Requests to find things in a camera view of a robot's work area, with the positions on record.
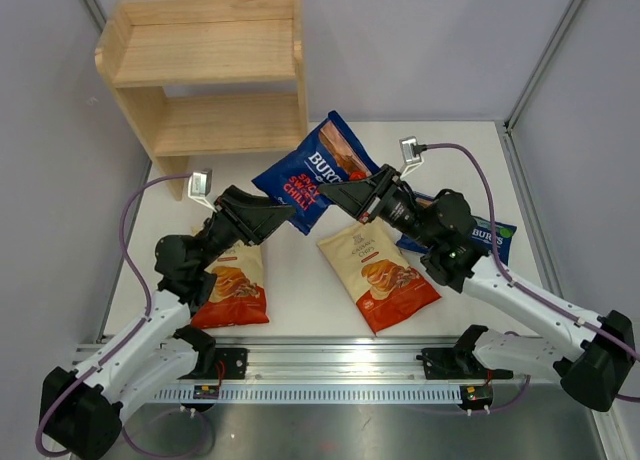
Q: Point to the cassava chips bag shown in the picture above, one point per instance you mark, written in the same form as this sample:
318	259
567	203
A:
238	296
385	288

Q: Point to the left cassava chips bag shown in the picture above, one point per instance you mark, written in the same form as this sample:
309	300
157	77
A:
238	296

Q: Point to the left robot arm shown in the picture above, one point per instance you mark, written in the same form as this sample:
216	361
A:
84	408

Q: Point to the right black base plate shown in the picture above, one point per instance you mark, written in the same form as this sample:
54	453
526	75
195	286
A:
447	364

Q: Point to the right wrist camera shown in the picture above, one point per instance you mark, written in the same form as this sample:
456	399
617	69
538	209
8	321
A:
411	151

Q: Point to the wooden two-tier shelf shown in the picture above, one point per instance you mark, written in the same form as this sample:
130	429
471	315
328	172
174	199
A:
206	77

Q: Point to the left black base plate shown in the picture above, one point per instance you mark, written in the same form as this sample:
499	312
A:
230	363

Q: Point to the right cassava chips bag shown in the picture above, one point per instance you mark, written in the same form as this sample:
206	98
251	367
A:
385	288

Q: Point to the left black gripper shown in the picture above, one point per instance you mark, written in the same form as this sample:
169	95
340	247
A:
256	221

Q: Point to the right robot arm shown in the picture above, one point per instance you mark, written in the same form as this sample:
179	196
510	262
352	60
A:
589	355

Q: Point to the blue Burts chilli bag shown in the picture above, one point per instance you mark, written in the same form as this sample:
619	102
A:
330	153

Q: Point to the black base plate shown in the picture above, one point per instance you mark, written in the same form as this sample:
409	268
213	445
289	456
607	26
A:
447	364
230	363

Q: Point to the white slotted cable duct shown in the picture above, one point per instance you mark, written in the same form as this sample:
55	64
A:
384	394

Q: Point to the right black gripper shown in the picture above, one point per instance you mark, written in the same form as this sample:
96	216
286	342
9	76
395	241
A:
365	199

